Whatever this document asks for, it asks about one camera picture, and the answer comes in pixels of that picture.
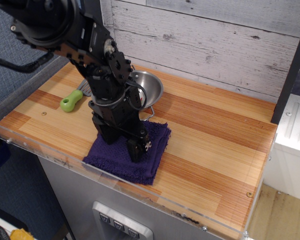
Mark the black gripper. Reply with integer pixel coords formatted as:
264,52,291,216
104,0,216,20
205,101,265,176
89,86,152,163

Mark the dark purple towel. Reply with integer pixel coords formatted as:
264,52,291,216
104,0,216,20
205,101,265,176
82,120,172,186

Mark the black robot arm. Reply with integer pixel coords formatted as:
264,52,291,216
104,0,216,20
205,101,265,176
0,0,151,163

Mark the clear acrylic shelf guard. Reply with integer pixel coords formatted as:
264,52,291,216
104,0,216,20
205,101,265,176
0,58,277,240

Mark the toy sushi roll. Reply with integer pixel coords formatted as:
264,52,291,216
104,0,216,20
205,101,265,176
138,91,146,107

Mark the grey toy fridge cabinet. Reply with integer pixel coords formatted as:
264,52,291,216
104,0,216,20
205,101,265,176
39,157,219,240

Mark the silver dispenser button panel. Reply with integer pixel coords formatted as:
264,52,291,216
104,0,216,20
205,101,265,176
92,201,154,240

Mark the yellow object at corner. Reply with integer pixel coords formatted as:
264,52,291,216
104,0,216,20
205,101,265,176
9,228,35,240

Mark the white ribbed side cabinet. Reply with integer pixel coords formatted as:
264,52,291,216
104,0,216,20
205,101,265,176
263,94,300,199

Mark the stainless steel bowl with handles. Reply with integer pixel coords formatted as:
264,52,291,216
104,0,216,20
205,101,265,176
130,70,164,121

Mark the green handled grey spatula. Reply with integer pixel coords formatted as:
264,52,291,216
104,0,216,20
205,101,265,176
60,79,92,113

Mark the black cable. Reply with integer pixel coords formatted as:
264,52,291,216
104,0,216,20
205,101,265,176
0,51,54,74

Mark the dark grey right post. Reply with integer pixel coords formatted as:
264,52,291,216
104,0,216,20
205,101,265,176
270,40,300,125

